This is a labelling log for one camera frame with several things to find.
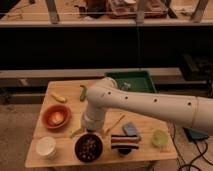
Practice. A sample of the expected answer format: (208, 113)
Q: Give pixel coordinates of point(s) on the white cup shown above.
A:
(46, 147)

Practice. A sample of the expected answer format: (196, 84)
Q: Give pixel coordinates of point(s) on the green lime cup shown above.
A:
(159, 138)

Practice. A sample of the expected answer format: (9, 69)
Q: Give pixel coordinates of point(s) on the dark bowl with nuts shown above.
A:
(88, 148)

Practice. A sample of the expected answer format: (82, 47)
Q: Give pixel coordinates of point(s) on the wooden chopstick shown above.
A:
(112, 126)

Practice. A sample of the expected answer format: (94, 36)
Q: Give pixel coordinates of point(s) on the black foot pedal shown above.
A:
(194, 135)

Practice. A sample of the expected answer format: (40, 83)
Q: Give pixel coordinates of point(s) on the apple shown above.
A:
(57, 118)

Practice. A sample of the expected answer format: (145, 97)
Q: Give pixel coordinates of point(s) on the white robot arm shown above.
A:
(188, 111)

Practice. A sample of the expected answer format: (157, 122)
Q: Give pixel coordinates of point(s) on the green cucumber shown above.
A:
(83, 93)

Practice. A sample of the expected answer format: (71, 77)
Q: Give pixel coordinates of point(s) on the striped cloth on cup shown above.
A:
(124, 144)

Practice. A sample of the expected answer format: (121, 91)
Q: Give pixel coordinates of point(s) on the green tray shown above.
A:
(133, 81)

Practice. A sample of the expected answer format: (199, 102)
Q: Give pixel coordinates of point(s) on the orange bowl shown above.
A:
(46, 116)

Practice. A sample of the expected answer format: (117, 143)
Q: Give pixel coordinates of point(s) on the blue sponge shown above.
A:
(130, 129)

